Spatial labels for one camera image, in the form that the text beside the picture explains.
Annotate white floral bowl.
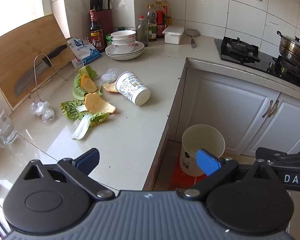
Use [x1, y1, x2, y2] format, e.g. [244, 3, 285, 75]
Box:
[112, 37, 136, 46]
[111, 30, 136, 41]
[112, 42, 135, 54]

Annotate napa cabbage leaf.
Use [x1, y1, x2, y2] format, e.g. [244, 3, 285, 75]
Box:
[71, 112, 110, 140]
[60, 100, 88, 121]

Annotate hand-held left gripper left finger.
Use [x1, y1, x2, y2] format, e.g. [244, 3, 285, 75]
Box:
[22, 148, 115, 202]

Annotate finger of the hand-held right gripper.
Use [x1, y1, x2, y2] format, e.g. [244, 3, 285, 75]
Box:
[255, 147, 300, 167]

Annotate white plastic lidded box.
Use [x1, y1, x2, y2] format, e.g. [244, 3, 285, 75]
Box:
[163, 25, 185, 44]

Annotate red label sauce bottle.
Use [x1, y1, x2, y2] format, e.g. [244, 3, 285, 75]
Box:
[155, 1, 167, 38]

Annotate clear glass mug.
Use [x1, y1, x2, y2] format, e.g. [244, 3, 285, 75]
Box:
[0, 100, 18, 161]

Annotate black-handled kitchen knife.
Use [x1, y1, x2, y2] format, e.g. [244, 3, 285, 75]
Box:
[14, 44, 68, 98]

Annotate red flat cardboard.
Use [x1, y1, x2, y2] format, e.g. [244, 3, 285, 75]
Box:
[169, 160, 208, 191]

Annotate window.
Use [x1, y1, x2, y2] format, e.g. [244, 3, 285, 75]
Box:
[0, 0, 65, 43]

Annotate metal spatula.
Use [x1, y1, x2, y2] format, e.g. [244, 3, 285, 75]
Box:
[185, 28, 198, 48]

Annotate printed white paper cup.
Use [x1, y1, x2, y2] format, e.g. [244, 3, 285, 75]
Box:
[115, 71, 151, 106]

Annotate black burner grate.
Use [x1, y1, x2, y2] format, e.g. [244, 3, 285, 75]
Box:
[267, 54, 300, 81]
[221, 37, 261, 63]

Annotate curled orange peel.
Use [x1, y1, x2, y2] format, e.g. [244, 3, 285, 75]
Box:
[80, 73, 98, 93]

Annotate white cabinet door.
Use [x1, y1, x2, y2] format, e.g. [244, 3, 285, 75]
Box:
[182, 67, 282, 155]
[240, 92, 300, 156]

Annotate metal wire board rack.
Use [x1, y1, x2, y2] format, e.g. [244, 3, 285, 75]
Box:
[29, 54, 68, 103]

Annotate white waste bin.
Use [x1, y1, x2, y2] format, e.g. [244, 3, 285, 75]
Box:
[179, 124, 226, 177]

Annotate blue and white salt bag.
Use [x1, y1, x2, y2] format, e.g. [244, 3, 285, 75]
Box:
[66, 38, 103, 68]

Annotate tall bottle yellow cap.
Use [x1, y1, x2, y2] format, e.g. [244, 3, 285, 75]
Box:
[161, 0, 171, 25]

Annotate white plate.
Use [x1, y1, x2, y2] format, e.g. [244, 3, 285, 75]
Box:
[105, 41, 145, 55]
[110, 55, 143, 61]
[105, 51, 145, 59]

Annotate clear bottle red cap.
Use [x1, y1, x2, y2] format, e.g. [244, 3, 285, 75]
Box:
[136, 16, 149, 47]

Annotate black gas stove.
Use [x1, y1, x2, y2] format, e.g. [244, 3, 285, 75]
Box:
[214, 36, 300, 93]

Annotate wooden cutting board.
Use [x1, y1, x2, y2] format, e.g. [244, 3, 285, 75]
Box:
[0, 14, 77, 108]

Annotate small pale orange peel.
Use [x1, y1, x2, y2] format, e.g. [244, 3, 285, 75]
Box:
[103, 80, 120, 93]

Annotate dark red knife block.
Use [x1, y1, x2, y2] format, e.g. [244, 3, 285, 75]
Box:
[95, 9, 113, 42]

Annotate bronze cabinet handle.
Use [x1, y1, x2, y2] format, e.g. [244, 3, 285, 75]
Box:
[269, 101, 279, 117]
[262, 100, 273, 118]

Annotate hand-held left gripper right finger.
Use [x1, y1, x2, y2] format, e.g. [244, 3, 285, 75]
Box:
[176, 149, 280, 202]

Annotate dark vinegar bottle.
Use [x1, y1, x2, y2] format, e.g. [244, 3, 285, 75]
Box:
[89, 9, 105, 53]

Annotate thin green cabbage leaf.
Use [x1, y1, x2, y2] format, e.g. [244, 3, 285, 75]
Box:
[79, 65, 103, 97]

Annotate wide orange peel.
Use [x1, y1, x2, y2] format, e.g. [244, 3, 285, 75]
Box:
[84, 92, 117, 115]

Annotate steel pot with lid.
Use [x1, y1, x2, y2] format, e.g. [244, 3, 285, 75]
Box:
[277, 31, 300, 68]

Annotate clear plastic wrap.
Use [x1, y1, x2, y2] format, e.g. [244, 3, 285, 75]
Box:
[100, 68, 119, 84]
[29, 100, 56, 123]

